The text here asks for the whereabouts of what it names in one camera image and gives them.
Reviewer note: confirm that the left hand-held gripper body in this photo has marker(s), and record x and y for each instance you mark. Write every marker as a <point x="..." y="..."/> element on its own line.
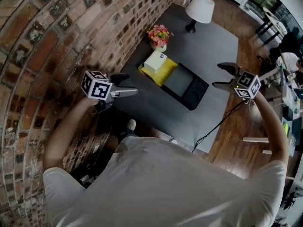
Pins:
<point x="97" y="89"/>

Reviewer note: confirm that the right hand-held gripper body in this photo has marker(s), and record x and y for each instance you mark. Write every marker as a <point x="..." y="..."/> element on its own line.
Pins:
<point x="247" y="85"/>

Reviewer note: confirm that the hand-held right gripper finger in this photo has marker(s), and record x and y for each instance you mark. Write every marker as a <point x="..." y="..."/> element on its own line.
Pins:
<point x="225" y="84"/>
<point x="230" y="67"/>

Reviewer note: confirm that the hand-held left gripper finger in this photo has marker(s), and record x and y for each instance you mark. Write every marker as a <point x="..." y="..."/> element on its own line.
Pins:
<point x="127" y="91"/>
<point x="119" y="77"/>

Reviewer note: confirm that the tissue pack with blue logo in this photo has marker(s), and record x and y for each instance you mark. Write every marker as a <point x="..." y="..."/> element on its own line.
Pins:
<point x="155" y="63"/>

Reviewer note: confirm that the person's left forearm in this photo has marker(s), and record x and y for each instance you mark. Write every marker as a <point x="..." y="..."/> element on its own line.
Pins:
<point x="66" y="129"/>

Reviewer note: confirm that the person's right forearm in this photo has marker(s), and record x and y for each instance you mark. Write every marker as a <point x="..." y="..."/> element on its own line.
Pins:
<point x="274" y="126"/>

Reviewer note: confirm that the white office desk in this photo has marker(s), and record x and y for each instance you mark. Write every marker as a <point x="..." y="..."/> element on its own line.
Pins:
<point x="270" y="73"/>
<point x="255" y="140"/>

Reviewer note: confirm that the person's shoe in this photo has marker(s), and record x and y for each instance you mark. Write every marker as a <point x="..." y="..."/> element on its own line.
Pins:
<point x="131" y="124"/>

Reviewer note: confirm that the yellow cloth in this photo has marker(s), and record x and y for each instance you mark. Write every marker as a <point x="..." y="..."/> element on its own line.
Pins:
<point x="165" y="73"/>

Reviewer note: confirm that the person's dark trouser leg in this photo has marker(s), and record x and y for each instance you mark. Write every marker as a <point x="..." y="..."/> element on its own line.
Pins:
<point x="127" y="136"/>

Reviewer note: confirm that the black tray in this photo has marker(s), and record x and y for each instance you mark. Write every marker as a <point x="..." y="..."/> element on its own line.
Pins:
<point x="177" y="81"/>

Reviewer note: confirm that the black box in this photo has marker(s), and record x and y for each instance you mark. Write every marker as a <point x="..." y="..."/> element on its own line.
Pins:
<point x="287" y="113"/>

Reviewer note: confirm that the pink flowers in white pot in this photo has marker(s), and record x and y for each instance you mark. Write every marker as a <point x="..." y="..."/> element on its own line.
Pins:
<point x="158" y="35"/>

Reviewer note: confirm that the green box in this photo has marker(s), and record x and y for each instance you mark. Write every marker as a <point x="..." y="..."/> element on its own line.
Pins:
<point x="286" y="129"/>

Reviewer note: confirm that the black office chair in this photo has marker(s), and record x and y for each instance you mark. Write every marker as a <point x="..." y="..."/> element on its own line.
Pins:
<point x="290" y="42"/>

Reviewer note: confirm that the small table with dark legs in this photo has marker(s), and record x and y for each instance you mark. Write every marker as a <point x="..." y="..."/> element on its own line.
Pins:
<point x="272" y="18"/>

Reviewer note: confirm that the white table lamp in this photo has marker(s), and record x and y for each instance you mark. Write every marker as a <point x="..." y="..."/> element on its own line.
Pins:
<point x="200" y="8"/>

